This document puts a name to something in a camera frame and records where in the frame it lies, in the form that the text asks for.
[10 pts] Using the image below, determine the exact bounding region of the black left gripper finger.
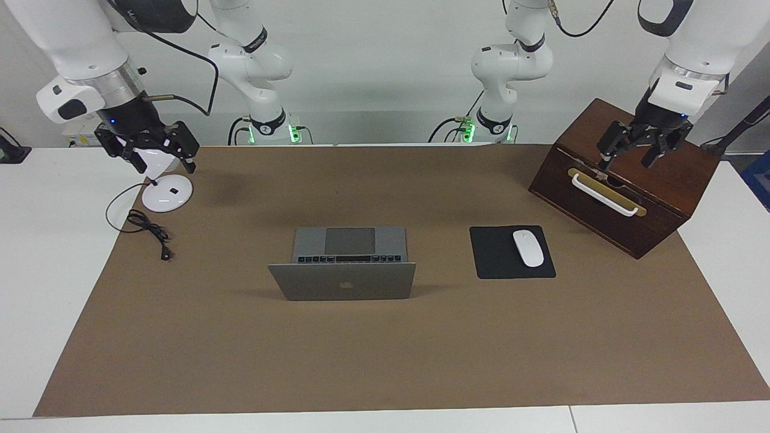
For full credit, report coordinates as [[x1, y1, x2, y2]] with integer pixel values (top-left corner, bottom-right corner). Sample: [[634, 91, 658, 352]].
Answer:
[[640, 139, 675, 170], [598, 144, 621, 173]]

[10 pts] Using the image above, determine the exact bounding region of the silver laptop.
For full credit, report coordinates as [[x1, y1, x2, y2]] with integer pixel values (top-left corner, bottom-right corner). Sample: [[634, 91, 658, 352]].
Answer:
[[268, 226, 417, 302]]

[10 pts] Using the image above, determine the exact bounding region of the white desk lamp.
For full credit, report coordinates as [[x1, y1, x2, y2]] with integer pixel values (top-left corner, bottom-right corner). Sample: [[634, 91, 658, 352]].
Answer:
[[120, 135, 194, 213]]

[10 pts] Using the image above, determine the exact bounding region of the dark brown wooden box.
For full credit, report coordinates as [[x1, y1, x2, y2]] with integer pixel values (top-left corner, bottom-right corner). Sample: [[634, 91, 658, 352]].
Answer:
[[528, 98, 721, 260]]

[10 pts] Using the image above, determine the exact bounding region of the white power strip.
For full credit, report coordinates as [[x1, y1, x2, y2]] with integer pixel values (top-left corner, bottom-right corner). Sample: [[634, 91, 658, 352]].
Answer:
[[62, 118, 106, 148]]

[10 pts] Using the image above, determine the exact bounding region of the black stand pole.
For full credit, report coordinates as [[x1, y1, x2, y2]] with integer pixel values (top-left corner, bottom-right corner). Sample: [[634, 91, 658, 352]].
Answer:
[[701, 95, 770, 158]]

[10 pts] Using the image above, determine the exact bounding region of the blue crate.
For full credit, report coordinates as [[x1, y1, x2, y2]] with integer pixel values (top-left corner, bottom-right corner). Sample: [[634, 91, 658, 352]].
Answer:
[[741, 150, 770, 212]]

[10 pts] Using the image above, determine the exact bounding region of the white computer mouse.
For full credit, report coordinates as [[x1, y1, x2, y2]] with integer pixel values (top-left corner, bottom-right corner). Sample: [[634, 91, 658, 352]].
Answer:
[[513, 229, 545, 268]]

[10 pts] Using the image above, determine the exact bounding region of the black mouse pad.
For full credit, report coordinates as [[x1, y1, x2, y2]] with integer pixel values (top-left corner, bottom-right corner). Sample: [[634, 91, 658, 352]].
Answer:
[[469, 226, 557, 280]]

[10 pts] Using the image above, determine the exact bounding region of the brown table mat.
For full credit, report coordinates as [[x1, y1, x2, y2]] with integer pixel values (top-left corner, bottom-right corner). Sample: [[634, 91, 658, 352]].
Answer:
[[33, 144, 770, 417]]

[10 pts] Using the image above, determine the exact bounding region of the white box handle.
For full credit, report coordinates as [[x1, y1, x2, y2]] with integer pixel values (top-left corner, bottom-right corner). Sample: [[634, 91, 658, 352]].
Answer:
[[570, 173, 639, 217]]

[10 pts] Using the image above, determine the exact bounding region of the black arm base cable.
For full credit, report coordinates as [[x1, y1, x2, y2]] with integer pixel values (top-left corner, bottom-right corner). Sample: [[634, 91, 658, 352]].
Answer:
[[428, 90, 485, 144], [227, 117, 253, 146]]

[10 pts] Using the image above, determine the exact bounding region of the black lamp power cable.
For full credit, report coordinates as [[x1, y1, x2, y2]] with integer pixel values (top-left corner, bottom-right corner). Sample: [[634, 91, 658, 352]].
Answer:
[[106, 182, 174, 262]]

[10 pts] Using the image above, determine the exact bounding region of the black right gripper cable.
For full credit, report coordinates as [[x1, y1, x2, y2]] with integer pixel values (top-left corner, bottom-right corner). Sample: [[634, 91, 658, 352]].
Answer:
[[108, 0, 221, 117]]

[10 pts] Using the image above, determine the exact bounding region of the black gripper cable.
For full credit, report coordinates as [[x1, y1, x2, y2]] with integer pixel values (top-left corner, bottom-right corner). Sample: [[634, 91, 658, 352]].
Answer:
[[108, 0, 221, 117], [544, 0, 617, 38]]

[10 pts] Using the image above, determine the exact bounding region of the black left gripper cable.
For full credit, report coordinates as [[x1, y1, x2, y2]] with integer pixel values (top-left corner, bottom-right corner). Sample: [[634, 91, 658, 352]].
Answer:
[[544, 0, 617, 38]]

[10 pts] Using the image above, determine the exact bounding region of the black clamp mount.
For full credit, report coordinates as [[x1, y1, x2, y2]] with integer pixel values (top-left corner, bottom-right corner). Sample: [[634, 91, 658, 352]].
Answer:
[[0, 127, 32, 164]]

